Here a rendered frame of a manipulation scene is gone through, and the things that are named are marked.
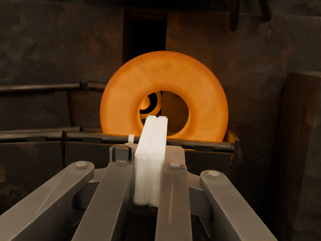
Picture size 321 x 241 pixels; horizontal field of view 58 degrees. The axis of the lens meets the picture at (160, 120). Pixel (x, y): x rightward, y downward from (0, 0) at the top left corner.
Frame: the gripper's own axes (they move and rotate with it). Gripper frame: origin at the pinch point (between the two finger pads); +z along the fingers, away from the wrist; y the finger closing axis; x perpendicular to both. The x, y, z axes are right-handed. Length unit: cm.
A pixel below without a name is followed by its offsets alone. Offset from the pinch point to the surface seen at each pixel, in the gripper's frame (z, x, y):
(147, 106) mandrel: 25.2, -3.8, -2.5
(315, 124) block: 13.9, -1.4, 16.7
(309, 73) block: 17.9, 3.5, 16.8
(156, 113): 27.0, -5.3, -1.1
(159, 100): 27.2, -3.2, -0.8
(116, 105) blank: 16.1, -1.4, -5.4
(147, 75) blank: 16.4, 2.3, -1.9
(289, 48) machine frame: 24.8, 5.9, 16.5
